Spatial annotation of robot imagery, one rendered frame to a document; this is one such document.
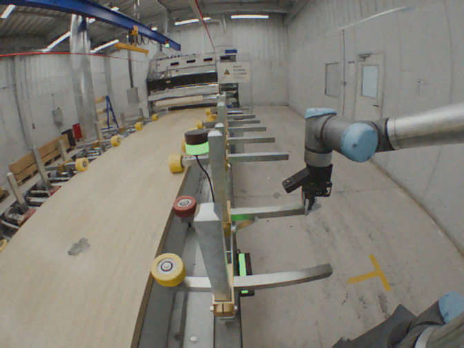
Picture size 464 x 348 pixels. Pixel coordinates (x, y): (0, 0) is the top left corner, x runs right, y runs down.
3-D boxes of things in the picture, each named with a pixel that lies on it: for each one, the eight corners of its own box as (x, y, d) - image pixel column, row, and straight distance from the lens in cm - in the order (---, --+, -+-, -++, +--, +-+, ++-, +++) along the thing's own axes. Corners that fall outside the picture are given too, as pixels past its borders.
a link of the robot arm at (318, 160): (311, 155, 53) (299, 143, 61) (309, 170, 55) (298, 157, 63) (337, 152, 57) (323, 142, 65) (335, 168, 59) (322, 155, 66)
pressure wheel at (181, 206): (201, 219, 71) (197, 193, 64) (199, 234, 65) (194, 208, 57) (181, 219, 72) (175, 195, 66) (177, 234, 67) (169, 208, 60)
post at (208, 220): (233, 315, 66) (220, 199, 26) (234, 324, 65) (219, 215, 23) (223, 315, 67) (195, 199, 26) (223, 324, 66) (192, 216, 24)
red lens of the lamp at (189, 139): (209, 136, 49) (208, 128, 49) (207, 143, 44) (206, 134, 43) (187, 138, 50) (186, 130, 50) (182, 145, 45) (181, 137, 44)
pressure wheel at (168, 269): (180, 271, 57) (169, 246, 48) (198, 287, 53) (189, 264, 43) (159, 286, 56) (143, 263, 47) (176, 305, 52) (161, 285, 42)
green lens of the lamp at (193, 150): (210, 145, 50) (209, 137, 49) (208, 153, 45) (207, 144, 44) (188, 146, 51) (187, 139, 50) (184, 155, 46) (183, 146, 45)
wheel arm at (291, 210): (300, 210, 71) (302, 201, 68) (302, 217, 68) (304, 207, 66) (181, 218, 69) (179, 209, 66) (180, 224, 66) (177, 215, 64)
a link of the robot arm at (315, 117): (320, 110, 48) (298, 105, 56) (317, 157, 52) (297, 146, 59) (345, 110, 55) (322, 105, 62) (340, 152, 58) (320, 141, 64)
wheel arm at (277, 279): (325, 269, 58) (329, 261, 55) (329, 279, 57) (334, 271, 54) (172, 282, 55) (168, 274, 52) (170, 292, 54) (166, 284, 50)
